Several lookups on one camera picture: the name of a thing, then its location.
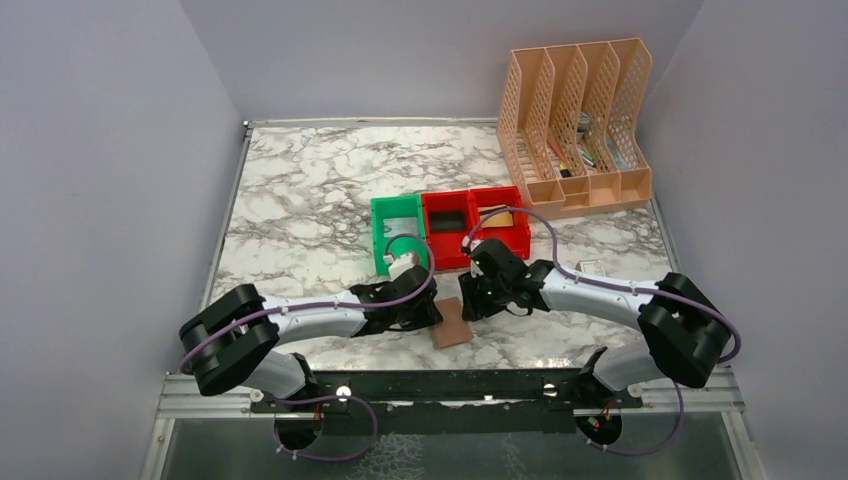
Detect tan leather card holder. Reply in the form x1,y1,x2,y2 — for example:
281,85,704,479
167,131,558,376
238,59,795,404
430,297,473,350

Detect red plastic bin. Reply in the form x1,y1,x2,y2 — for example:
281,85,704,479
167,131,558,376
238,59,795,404
470,186,531,260
421,190,473,270

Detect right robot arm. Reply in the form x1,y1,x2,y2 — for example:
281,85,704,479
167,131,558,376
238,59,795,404
458,239,737,407

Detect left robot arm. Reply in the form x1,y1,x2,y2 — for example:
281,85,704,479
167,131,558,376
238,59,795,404
178,266,441,411

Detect gold cards stack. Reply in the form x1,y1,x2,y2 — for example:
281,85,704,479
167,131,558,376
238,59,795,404
481,211,514,229

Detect black cards stack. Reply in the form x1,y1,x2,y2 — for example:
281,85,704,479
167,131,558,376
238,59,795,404
428,210,466,233

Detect silver card in green bin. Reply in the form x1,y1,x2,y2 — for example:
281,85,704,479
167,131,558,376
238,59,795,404
382,217,419,239

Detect green plastic bin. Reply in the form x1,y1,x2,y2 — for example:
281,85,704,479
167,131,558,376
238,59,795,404
370,194,429,275

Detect white small box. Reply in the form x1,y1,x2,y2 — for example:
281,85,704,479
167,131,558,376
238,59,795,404
575,259,606,277

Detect peach file organizer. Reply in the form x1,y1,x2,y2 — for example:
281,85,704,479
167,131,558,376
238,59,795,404
496,37,653,220

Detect items in organizer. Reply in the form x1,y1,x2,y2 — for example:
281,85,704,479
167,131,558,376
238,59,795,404
547,111,609,178

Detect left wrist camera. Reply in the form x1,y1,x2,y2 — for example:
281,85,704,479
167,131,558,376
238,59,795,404
383,251,419,281

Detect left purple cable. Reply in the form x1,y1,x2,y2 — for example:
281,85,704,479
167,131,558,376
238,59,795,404
178,233,437,464

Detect purple cable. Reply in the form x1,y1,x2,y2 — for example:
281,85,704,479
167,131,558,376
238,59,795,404
461,206,743,458
178,233,437,464

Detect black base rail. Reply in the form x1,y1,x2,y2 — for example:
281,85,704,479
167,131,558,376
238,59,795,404
250,368,604,436

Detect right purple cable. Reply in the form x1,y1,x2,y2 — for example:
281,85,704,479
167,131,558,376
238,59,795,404
461,206,743,458

